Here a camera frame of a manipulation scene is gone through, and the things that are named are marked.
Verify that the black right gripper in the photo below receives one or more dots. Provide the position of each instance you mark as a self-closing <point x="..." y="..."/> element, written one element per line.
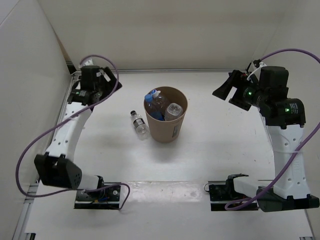
<point x="236" y="78"/>

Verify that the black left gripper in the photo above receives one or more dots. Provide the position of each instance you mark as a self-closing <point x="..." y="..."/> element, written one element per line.
<point x="110" y="84"/>

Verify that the clear unlabelled plastic bottle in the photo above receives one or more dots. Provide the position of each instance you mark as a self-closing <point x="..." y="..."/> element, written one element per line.
<point x="159" y="100"/>

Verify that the blue label water bottle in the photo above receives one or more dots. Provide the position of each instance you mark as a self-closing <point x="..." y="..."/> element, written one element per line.
<point x="151" y="108"/>

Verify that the black label plastic bottle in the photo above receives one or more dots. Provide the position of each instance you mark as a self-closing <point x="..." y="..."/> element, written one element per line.
<point x="139" y="125"/>

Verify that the orange blue label bottle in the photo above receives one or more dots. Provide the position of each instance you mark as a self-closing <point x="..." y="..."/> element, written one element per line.
<point x="173" y="112"/>

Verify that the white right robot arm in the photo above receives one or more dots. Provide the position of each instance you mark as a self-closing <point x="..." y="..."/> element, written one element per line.
<point x="284" y="120"/>

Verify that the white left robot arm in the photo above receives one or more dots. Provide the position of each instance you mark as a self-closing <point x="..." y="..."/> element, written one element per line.
<point x="56" y="167"/>

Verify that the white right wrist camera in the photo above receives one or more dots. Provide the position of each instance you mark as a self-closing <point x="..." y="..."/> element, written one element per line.
<point x="257" y="65"/>

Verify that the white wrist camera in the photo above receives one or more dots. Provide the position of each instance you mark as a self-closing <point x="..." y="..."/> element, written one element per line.
<point x="86" y="62"/>
<point x="257" y="65"/>

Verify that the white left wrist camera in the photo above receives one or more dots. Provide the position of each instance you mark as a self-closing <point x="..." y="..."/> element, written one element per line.
<point x="86" y="62"/>

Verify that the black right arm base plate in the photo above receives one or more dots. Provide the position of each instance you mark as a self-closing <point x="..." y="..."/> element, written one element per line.
<point x="219" y="196"/>

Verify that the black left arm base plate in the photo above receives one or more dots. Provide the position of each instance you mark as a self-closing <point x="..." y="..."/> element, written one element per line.
<point x="108" y="199"/>

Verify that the aluminium left table rail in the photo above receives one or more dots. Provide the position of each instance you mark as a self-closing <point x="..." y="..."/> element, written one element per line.
<point x="32" y="187"/>

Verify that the aluminium table rail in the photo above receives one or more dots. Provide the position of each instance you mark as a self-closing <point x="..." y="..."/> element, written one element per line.
<point x="32" y="187"/>
<point x="311" y="234"/>

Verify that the aluminium right table rail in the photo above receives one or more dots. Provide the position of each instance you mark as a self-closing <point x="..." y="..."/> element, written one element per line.
<point x="311" y="234"/>

